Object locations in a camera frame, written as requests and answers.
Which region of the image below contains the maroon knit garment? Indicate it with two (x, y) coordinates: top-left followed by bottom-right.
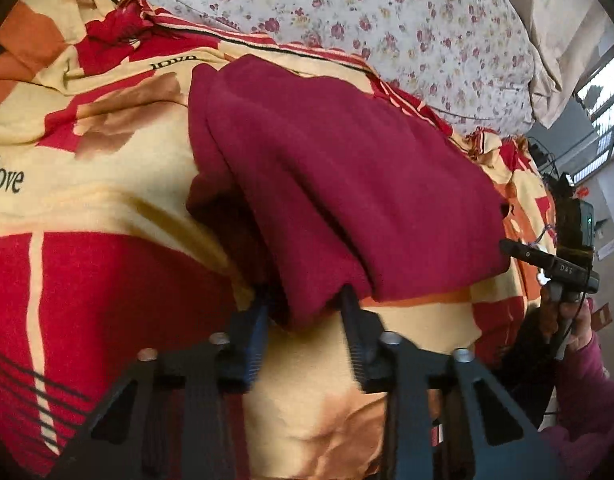
(186, 53), (511, 332)

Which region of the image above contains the person's right forearm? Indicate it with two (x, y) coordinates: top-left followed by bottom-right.
(537, 327), (614, 480)

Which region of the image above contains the window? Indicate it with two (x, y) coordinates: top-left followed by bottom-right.
(571, 40), (614, 187)

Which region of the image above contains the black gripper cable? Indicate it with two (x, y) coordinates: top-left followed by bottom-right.
(543, 292), (592, 413)

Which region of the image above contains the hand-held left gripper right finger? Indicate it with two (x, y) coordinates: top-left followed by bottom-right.
(338, 284), (564, 480)

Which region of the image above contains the person's right hand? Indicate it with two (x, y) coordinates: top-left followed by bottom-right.
(538, 284), (596, 358)

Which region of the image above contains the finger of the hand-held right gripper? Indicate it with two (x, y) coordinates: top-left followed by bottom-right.
(499, 238), (558, 275)

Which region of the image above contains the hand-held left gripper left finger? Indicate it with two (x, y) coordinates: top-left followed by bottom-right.
(47, 287), (274, 480)

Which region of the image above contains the red and cream printed blanket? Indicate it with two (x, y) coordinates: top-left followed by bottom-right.
(0, 0), (558, 480)

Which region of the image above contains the beige pillow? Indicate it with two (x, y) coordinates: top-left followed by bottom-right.
(504, 0), (614, 130)

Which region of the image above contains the floral bedsheet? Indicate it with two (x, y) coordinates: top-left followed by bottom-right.
(94, 0), (536, 137)

